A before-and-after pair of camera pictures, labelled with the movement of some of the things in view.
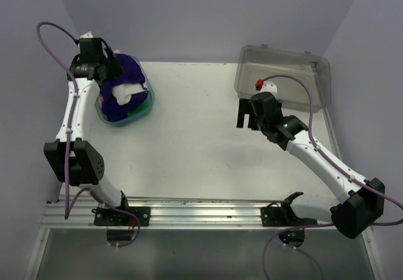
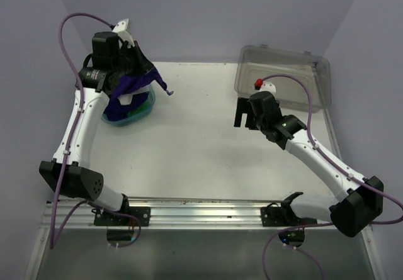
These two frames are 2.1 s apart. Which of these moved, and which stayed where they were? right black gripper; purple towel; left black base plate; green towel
Moved: purple towel
Stayed: left black base plate; right black gripper; green towel
